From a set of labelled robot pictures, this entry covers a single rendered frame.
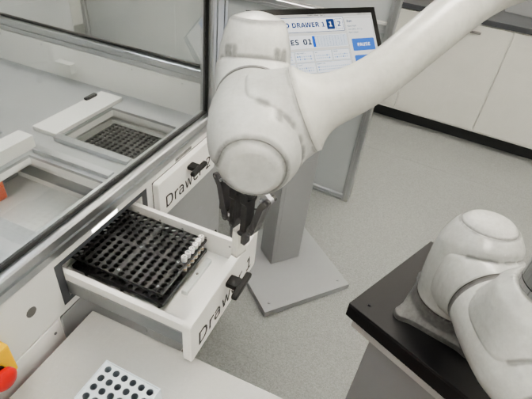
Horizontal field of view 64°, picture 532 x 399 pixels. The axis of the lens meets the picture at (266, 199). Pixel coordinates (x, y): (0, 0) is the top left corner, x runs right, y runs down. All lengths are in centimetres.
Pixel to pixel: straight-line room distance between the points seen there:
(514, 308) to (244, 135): 50
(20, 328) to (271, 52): 66
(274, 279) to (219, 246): 108
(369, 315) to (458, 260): 24
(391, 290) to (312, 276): 105
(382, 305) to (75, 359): 66
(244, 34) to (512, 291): 55
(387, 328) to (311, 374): 88
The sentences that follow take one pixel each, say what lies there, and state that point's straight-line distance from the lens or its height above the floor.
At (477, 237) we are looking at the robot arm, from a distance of 88.
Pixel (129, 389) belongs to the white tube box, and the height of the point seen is 80.
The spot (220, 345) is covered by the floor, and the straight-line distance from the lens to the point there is 187.
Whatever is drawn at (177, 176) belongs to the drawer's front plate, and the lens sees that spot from 115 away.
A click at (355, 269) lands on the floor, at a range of 225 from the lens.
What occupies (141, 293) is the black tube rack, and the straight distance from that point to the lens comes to 91.
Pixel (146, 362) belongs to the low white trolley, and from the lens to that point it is 95.
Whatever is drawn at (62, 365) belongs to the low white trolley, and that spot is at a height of 76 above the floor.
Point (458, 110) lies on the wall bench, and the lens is 366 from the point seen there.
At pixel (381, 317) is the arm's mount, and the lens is 102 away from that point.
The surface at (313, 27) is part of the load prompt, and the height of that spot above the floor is 115.
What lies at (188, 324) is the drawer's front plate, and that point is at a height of 93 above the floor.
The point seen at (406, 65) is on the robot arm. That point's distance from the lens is 52.
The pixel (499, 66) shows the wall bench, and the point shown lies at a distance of 356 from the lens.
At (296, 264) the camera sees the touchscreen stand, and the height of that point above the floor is 4.
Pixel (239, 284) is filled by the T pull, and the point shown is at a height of 91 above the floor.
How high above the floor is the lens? 156
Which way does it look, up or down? 38 degrees down
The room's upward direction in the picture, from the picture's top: 7 degrees clockwise
